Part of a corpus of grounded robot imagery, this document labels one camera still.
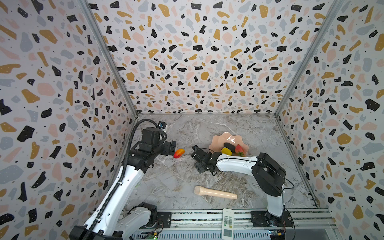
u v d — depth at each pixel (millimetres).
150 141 527
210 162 669
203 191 797
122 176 438
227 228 713
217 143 1004
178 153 956
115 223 398
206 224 731
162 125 641
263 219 742
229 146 980
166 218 738
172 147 675
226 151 944
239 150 944
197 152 707
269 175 492
